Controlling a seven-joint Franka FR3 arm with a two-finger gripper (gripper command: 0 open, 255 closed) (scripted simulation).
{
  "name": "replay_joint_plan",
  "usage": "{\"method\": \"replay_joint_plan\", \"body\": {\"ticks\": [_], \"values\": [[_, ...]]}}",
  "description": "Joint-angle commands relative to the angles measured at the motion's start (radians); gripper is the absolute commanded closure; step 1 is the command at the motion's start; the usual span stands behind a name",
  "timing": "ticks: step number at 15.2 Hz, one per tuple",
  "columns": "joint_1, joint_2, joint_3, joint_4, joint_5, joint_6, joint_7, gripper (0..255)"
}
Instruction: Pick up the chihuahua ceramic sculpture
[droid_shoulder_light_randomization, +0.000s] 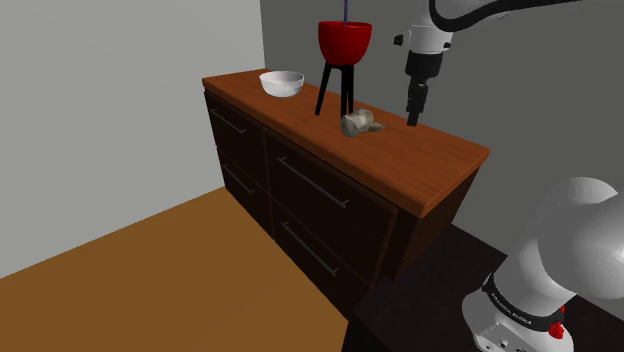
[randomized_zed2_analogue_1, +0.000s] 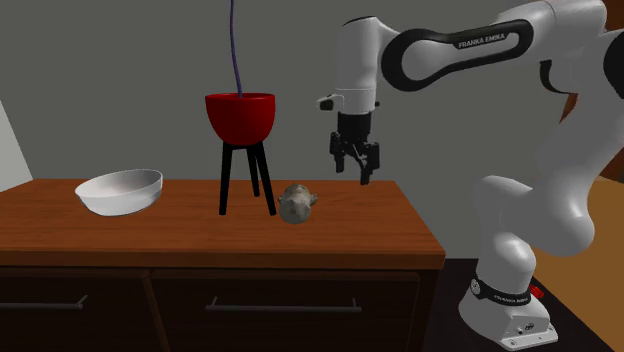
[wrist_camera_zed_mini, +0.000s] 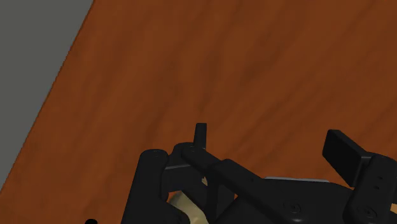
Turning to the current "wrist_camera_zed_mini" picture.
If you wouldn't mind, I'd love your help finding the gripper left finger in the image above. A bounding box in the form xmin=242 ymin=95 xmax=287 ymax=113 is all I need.
xmin=120 ymin=122 xmax=262 ymax=224

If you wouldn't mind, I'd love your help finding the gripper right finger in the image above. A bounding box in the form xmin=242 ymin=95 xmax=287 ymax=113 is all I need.
xmin=321 ymin=129 xmax=397 ymax=224

